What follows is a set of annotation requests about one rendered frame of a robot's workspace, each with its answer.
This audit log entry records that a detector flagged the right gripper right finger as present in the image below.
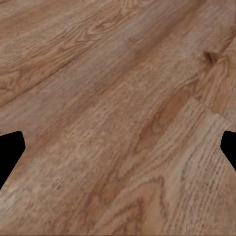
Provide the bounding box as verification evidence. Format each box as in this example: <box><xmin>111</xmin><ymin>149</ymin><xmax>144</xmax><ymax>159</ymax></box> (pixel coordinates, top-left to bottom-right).
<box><xmin>220</xmin><ymin>131</ymin><xmax>236</xmax><ymax>170</ymax></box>

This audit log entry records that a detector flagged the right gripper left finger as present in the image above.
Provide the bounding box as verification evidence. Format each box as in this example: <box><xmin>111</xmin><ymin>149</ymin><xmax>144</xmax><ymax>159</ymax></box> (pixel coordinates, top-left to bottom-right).
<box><xmin>0</xmin><ymin>131</ymin><xmax>26</xmax><ymax>190</ymax></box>

